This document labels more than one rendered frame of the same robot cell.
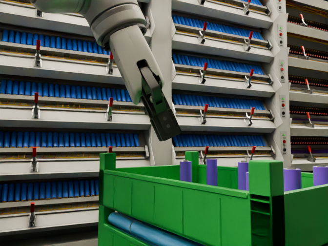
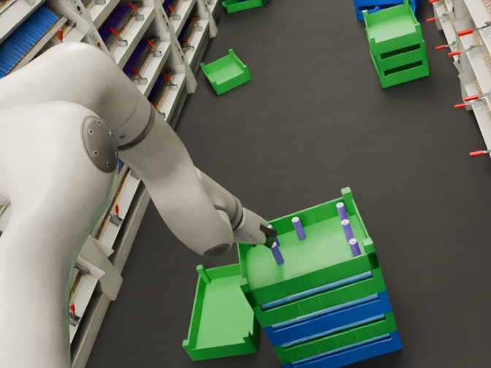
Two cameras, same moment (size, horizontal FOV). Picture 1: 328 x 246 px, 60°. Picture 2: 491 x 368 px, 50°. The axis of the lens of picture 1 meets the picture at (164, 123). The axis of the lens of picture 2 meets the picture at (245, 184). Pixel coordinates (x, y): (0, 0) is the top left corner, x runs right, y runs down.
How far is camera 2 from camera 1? 102 cm
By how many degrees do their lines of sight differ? 58
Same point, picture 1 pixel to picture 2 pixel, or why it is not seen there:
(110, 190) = (264, 296)
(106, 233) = (268, 314)
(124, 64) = (256, 236)
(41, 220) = not seen: outside the picture
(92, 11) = not seen: hidden behind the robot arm
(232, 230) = (362, 266)
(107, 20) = (235, 221)
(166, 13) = not seen: outside the picture
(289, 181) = (348, 228)
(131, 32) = (248, 216)
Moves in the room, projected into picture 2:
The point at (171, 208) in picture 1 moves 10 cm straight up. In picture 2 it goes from (326, 277) to (314, 246)
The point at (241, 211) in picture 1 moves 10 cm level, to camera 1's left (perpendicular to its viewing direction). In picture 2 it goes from (364, 260) to (346, 296)
